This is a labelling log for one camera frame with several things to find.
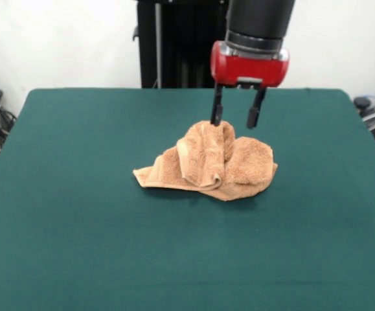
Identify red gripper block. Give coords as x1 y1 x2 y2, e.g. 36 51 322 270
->
210 41 290 130

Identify tan terry towel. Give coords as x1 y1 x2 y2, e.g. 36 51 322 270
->
131 119 278 202

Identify dark green table cloth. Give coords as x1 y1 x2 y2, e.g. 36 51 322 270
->
0 87 375 311

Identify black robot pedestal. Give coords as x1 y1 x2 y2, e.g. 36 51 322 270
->
131 0 230 89

